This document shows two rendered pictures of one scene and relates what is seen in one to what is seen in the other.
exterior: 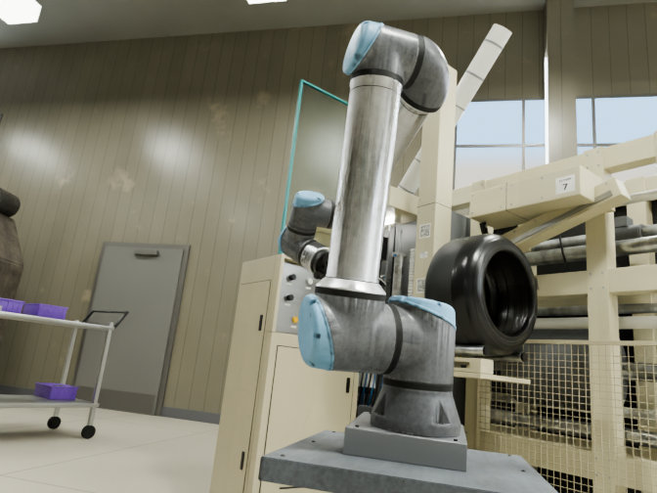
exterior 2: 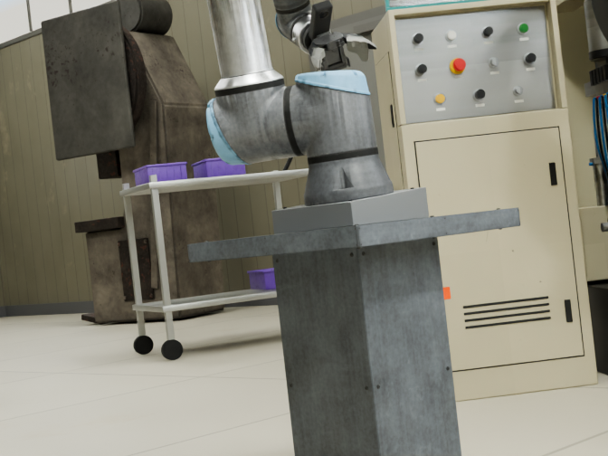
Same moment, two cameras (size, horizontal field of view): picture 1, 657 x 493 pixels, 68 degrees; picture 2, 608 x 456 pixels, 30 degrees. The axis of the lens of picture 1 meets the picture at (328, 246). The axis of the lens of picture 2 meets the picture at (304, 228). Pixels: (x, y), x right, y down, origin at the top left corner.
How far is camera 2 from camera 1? 1.72 m
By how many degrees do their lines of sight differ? 34
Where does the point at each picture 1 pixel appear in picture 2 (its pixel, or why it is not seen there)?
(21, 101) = not seen: outside the picture
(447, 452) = (338, 212)
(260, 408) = not seen: hidden behind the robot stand
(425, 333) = (314, 107)
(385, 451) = (299, 223)
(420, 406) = (323, 176)
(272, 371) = (414, 178)
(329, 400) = (524, 201)
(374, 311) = (258, 100)
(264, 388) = not seen: hidden behind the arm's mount
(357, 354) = (252, 144)
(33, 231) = (208, 44)
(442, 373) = (340, 141)
